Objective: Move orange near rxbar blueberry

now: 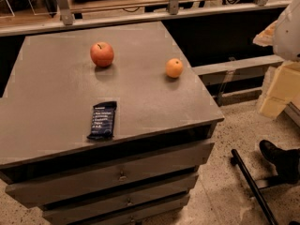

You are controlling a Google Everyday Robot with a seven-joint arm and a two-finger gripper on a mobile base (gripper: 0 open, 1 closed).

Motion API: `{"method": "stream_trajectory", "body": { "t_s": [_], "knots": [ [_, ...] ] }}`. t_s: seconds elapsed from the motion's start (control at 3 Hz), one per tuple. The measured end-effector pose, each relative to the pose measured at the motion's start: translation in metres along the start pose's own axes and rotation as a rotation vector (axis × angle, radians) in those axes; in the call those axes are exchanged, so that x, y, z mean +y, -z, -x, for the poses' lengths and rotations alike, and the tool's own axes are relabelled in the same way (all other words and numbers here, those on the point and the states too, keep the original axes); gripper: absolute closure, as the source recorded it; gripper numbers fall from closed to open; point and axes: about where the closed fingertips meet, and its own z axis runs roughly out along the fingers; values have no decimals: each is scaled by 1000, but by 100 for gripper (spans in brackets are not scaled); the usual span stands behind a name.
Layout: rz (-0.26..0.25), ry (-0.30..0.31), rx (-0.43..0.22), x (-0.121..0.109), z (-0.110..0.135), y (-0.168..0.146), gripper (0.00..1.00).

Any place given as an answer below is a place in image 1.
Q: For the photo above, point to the grey drawer cabinet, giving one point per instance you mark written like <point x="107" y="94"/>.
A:
<point x="162" y="127"/>

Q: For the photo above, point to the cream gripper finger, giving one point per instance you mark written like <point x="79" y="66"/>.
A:
<point x="265" y="38"/>
<point x="280" y="86"/>

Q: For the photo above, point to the blue rxbar wrapper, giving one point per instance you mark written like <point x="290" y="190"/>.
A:
<point x="102" y="124"/>

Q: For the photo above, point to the metal railing frame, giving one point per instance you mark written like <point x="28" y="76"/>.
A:
<point x="47" y="16"/>

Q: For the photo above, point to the black shoe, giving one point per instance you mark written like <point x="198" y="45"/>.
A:
<point x="286" y="161"/>

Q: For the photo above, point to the red apple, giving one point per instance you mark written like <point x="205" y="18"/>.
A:
<point x="102" y="54"/>

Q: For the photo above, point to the orange fruit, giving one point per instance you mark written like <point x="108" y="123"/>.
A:
<point x="174" y="68"/>

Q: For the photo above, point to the black chair leg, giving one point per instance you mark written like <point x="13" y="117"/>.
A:
<point x="236" y="160"/>

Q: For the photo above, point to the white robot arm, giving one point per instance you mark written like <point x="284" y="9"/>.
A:
<point x="286" y="38"/>

